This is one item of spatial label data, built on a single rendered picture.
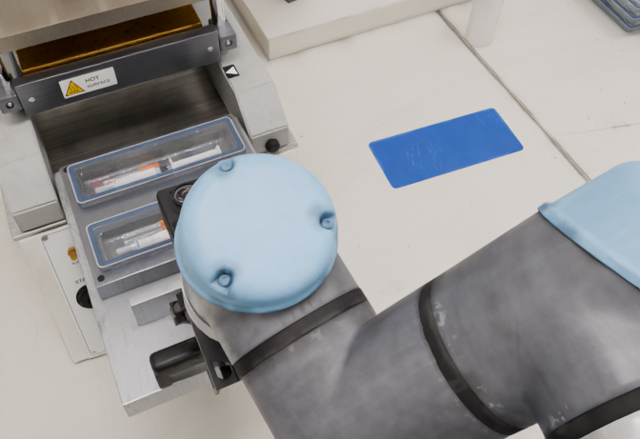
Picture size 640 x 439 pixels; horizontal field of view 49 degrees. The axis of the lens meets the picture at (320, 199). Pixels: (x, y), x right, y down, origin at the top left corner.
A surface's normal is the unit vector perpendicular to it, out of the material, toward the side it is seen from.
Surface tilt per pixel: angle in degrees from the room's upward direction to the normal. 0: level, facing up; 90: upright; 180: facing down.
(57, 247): 65
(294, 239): 20
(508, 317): 47
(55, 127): 0
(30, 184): 41
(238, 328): 53
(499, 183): 0
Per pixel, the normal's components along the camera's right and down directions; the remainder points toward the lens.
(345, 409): -0.61, -0.17
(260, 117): 0.29, 0.01
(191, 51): 0.42, 0.73
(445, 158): 0.01, -0.61
